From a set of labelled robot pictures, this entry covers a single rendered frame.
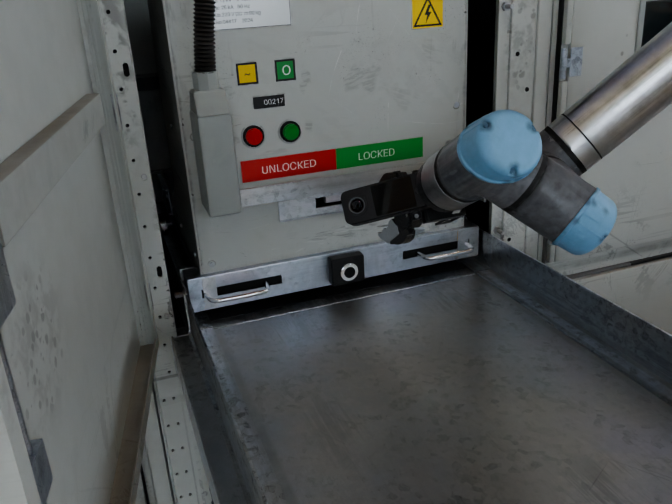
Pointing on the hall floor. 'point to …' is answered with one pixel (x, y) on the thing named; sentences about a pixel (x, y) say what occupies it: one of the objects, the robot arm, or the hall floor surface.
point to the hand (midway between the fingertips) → (377, 220)
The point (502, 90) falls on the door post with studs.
